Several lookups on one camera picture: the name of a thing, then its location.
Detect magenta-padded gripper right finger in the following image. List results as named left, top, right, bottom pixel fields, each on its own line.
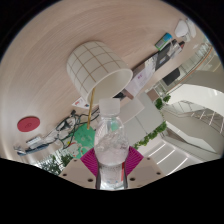
left=122, top=145, right=166, bottom=190

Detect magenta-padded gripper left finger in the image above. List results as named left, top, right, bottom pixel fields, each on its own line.
left=58, top=147, right=102, bottom=191

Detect clear plastic water bottle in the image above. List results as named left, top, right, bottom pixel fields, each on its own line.
left=93, top=98, right=130, bottom=191

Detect green tote bag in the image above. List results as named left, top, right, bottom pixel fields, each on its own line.
left=64, top=119, right=121, bottom=160

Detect ceiling strip lights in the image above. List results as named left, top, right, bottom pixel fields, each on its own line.
left=146, top=141, right=193, bottom=176

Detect row of green plants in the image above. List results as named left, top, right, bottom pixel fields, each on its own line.
left=39, top=149, right=77, bottom=176

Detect white cabinet with plants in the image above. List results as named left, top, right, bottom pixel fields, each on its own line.
left=119, top=93, right=173, bottom=150

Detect clear plastic badge holder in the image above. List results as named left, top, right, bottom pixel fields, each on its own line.
left=25, top=134, right=44, bottom=146

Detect flat round red coaster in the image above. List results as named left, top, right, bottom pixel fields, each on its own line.
left=16, top=115, right=41, bottom=133

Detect open notebook with papers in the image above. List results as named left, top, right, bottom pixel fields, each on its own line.
left=123, top=48, right=176, bottom=100

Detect black chair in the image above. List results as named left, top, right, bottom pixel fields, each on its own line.
left=162, top=68, right=184, bottom=87

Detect white grid-patterned mug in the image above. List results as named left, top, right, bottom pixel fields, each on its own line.
left=65, top=40, right=134, bottom=105

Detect white computer mouse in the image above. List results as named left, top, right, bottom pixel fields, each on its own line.
left=174, top=19, right=191, bottom=39

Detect white power bank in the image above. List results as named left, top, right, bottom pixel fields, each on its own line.
left=185, top=19, right=198, bottom=38

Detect tangled black cables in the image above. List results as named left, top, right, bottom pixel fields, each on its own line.
left=46, top=111, right=101, bottom=148

